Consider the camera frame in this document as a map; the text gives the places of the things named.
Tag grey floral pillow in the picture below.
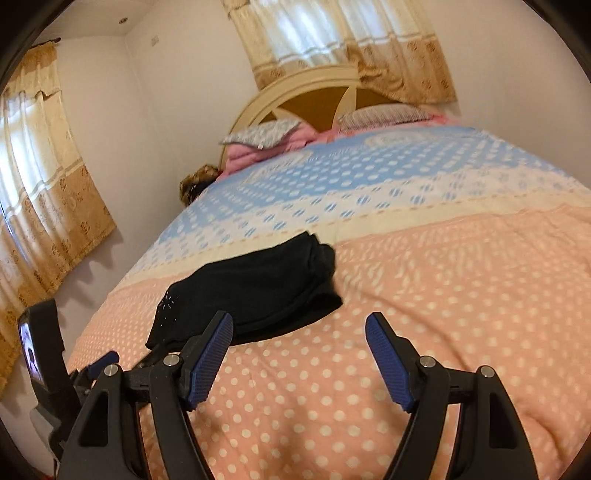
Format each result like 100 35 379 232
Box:
219 117 302 150

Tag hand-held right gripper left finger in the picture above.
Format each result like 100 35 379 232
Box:
59 311 234 480

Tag folded pink blanket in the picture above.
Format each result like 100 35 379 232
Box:
216 124 340 180

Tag beige floral window curtain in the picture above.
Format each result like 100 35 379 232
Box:
221 0 459 105
0 41 117 370

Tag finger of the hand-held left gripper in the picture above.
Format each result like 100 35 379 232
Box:
69 352 121 394

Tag striped pillow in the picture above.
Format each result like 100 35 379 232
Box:
336 103 428 131

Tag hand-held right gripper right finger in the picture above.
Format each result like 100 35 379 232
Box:
365 312 539 480

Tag polka dot bed blanket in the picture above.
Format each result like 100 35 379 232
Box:
65 126 591 480

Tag cream and brown headboard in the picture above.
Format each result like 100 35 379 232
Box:
217 65 419 172

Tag brown patterned bag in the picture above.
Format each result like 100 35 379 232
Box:
178 166 221 206

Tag black pants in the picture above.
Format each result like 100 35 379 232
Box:
145 232 344 359

